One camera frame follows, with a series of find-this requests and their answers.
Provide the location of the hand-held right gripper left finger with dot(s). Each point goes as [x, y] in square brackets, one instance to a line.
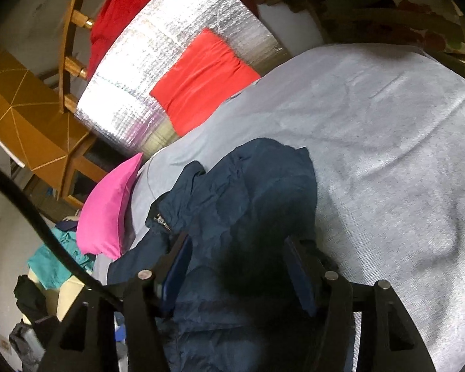
[177, 269]

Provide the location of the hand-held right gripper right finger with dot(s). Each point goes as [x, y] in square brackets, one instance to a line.
[299, 275]

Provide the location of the navy blue jacket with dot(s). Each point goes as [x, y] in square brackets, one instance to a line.
[248, 186]

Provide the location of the pink cloth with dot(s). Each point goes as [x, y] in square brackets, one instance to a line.
[104, 209]

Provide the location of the teal cloth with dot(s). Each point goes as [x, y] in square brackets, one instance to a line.
[46, 263]

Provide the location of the black cloth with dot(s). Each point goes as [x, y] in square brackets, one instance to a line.
[29, 294]

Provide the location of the light grey blanket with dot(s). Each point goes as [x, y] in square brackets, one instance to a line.
[372, 124]

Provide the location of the orange-red folded cloth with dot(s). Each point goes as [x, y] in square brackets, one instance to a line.
[201, 81]

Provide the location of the wooden spindle chair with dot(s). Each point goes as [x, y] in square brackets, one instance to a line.
[77, 71]

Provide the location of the wooden cabinet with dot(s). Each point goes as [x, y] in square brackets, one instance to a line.
[23, 104]

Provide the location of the silver foil mat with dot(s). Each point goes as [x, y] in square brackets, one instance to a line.
[170, 27]

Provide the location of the red garment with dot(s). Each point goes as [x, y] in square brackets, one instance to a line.
[120, 11]

